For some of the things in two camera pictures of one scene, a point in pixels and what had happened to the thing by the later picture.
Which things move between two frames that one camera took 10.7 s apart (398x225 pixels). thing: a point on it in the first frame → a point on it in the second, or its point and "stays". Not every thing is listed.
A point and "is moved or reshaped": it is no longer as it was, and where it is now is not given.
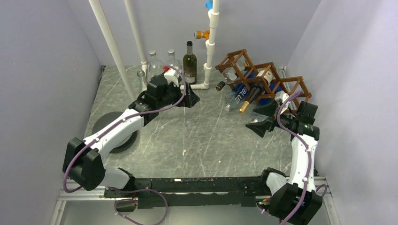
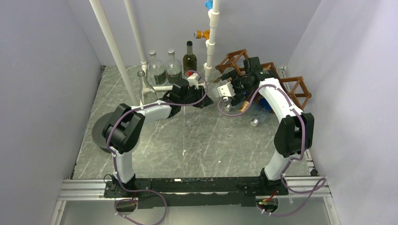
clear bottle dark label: x=172 y=61 stays
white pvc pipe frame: x=213 y=16 stays
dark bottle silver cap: x=190 y=65 stays
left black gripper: x=189 y=99 → x=201 y=93
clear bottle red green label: x=155 y=67 stays
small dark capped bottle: x=220 y=85 is moved or reshaped
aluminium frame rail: x=97 y=193 stays
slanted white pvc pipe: x=97 y=8 stays
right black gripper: x=260 y=128 → x=239 y=96
